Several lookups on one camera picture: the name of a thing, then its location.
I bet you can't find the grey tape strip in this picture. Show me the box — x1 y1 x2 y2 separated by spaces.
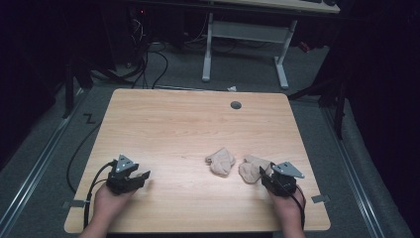
310 193 331 204
61 198 87 209

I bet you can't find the beige sock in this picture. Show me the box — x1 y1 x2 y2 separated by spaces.
204 147 237 178
238 155 273 184

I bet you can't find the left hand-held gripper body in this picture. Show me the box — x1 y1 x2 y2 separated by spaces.
105 154 140 196

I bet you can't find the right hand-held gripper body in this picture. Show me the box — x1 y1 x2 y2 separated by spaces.
261 161 306 199

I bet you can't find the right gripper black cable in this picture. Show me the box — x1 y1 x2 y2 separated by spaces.
269 162 307 230

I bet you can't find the bundle of black cables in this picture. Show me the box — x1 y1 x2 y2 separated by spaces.
127 9 170 90

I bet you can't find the black floor cable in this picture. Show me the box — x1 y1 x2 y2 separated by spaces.
65 120 104 194

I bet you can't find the black metal stand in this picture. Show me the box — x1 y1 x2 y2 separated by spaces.
60 54 95 120
286 70 351 141

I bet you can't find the person's left hand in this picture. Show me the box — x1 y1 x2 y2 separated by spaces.
93 182 137 227

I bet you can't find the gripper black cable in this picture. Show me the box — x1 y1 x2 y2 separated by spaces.
269 162 307 230
83 160 117 230

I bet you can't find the metal floor rail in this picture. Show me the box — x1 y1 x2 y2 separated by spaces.
321 107 387 238
0 86 87 237

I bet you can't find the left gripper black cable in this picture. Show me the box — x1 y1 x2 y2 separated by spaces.
83 160 117 230

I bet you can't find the white desk with metal legs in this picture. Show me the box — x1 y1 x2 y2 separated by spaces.
201 0 341 91

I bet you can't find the person's right hand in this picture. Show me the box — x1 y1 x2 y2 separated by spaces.
267 188 307 230

